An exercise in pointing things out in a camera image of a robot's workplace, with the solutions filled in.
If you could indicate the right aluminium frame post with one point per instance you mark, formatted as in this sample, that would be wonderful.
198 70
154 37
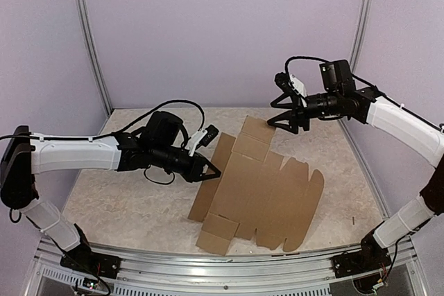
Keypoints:
358 41

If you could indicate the front aluminium rail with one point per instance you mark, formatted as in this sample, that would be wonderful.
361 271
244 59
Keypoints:
156 273

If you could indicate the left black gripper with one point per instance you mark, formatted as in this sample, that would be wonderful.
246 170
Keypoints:
194 173

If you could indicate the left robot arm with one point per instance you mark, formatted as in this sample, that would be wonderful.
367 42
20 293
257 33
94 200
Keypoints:
163 142

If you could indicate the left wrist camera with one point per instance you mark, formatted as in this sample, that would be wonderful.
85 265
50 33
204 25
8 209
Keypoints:
201 138

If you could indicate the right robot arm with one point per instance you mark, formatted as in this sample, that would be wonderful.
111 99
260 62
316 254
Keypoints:
370 106

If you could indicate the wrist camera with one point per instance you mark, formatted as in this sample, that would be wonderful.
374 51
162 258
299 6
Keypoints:
289 84
201 138

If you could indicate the brown cardboard box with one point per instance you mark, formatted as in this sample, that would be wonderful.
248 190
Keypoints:
259 194

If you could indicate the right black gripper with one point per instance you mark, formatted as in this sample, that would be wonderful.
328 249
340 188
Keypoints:
296 107

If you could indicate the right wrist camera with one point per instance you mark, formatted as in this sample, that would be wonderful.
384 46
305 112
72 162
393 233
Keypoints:
289 84

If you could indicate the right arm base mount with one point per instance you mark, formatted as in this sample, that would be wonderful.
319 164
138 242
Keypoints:
359 262

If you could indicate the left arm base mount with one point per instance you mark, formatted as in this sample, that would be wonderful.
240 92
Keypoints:
97 264

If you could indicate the left aluminium frame post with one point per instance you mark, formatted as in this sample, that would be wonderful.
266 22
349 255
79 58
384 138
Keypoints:
93 56

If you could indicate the aluminium frame post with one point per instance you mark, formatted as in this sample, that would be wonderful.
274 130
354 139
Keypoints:
358 41
93 56

